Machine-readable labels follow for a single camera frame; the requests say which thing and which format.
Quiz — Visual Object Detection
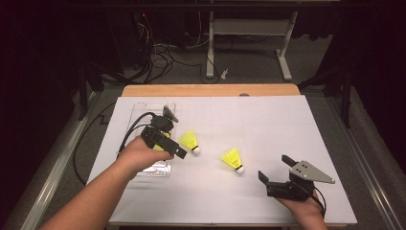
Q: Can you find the white board sheet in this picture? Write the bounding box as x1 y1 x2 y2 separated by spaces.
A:
86 94 358 226

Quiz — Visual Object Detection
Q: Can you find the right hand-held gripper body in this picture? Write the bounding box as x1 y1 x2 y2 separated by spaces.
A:
265 159 337 202

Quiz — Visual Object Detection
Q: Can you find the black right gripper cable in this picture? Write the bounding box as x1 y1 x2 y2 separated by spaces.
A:
300 183 327 219

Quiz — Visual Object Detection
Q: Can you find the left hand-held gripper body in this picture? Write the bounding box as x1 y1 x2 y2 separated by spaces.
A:
140 104 180 157

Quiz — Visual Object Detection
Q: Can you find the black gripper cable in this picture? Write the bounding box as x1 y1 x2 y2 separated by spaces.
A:
72 101 159 187
300 183 327 219

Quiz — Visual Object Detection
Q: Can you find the aluminium rail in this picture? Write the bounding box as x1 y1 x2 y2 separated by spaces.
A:
18 90 103 230
325 95 406 230

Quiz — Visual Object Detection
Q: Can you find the person's right hand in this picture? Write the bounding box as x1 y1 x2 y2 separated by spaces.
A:
276 191 325 222

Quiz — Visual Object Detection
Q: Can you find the black metal stand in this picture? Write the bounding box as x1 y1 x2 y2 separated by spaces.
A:
76 61 106 122
298 63 353 128

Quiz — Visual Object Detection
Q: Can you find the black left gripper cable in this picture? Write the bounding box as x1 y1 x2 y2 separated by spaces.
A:
72 101 159 187

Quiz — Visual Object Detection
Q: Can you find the white metal desk frame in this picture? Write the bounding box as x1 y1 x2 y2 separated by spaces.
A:
205 0 300 81

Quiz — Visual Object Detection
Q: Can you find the clear plastic tray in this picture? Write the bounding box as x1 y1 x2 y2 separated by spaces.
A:
115 101 177 178

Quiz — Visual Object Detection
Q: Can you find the wooden table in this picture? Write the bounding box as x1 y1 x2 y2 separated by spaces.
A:
106 83 349 229

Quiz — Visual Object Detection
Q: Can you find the person's left hand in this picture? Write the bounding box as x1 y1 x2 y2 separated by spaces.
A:
117 135 176 180

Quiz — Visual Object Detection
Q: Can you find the dark computer tower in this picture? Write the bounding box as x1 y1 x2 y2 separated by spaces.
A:
108 9 154 71

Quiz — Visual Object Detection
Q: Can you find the tangle of black cables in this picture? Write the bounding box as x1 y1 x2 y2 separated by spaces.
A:
137 12 221 84

